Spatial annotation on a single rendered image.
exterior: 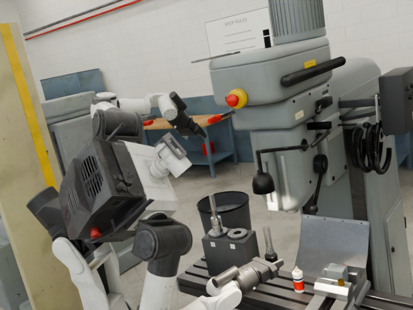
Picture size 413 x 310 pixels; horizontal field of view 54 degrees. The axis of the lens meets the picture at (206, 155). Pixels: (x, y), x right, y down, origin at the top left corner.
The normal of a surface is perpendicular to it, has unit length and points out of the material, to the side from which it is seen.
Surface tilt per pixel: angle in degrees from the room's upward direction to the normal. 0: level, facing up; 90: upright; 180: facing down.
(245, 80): 90
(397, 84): 90
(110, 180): 59
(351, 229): 63
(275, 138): 90
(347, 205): 90
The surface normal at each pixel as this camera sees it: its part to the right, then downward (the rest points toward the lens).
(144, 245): -0.65, -0.07
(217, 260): -0.50, 0.30
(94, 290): -0.29, 0.67
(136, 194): 0.68, -0.58
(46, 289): 0.77, 0.01
